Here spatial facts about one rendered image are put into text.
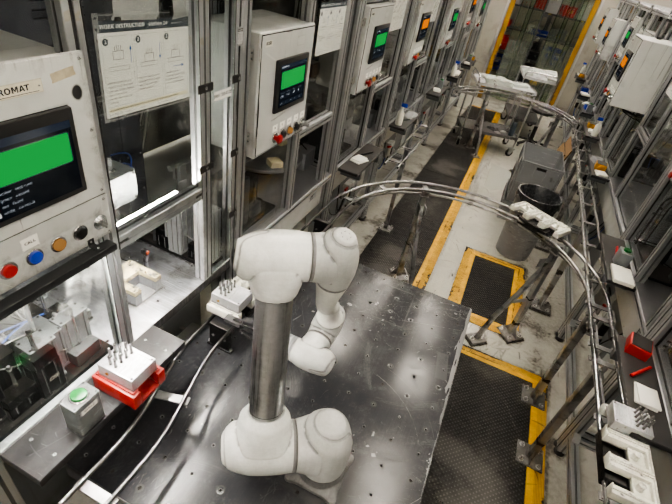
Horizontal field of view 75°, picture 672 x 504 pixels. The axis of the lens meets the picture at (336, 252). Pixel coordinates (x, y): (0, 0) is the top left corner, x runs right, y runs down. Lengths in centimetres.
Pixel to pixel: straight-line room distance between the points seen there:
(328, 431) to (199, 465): 47
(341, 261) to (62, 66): 72
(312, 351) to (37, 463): 82
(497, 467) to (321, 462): 144
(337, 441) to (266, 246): 62
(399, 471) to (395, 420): 19
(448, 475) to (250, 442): 141
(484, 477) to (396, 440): 97
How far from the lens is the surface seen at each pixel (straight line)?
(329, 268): 109
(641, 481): 187
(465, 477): 258
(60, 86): 111
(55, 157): 111
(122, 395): 146
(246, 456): 138
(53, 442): 147
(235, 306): 171
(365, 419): 175
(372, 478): 164
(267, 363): 122
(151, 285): 180
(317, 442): 137
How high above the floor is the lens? 211
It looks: 36 degrees down
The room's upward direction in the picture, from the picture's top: 12 degrees clockwise
